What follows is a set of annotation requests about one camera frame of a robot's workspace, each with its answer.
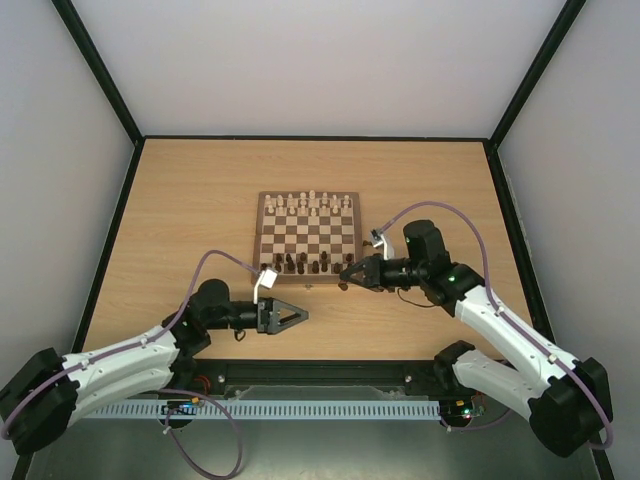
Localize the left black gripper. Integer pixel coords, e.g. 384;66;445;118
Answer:
208;295;309;334

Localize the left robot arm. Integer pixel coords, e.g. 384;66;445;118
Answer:
1;279;309;455

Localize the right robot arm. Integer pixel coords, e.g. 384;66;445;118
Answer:
340;220;613;457

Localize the wooden chess board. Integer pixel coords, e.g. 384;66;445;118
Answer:
253;190;363;285

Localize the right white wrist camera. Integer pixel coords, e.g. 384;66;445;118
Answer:
370;228;395;260

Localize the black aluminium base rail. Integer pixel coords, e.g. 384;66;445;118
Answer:
168;359;476;399

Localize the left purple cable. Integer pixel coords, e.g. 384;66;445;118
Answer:
0;249;269;476

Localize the purple cable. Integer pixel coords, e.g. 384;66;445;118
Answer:
372;201;615;451
0;249;269;476

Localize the grey slotted cable duct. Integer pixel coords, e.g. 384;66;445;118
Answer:
89;399;441;421

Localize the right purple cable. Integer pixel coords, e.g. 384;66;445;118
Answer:
372;201;615;451

